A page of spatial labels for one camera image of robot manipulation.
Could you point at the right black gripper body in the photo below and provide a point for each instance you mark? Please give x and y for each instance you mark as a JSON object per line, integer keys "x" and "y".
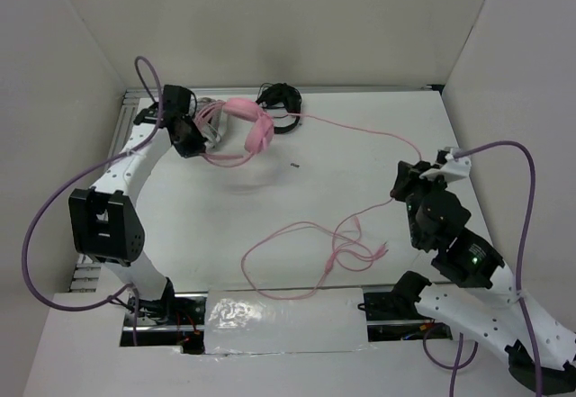
{"x": 409, "y": 186}

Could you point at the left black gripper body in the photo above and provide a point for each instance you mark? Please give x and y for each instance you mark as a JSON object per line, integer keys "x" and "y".
{"x": 191, "y": 140}

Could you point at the pink headphones with cable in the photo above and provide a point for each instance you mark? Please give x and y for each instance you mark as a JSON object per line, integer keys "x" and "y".
{"x": 257, "y": 141}

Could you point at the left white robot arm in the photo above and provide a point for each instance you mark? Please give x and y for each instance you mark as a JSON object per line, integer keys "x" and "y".
{"x": 156, "y": 295}

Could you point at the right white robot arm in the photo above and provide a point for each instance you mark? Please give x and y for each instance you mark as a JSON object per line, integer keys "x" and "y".
{"x": 537, "y": 349}

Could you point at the white grey headphones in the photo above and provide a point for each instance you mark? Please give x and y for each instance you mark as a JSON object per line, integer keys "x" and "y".
{"x": 211, "y": 121}

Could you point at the white taped cover sheet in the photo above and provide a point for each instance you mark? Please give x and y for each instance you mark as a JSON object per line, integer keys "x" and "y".
{"x": 239, "y": 323}

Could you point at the back aluminium rail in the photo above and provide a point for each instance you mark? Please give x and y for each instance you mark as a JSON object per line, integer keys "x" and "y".
{"x": 249, "y": 90}

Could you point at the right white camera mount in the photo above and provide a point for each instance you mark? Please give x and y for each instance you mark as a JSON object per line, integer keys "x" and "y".
{"x": 449, "y": 166}

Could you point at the black headphones with cable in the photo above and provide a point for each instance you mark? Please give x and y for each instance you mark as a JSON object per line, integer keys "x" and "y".
{"x": 281, "y": 95}

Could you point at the left aluminium rail frame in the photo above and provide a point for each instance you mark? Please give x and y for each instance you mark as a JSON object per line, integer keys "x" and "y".
{"x": 105, "y": 224}

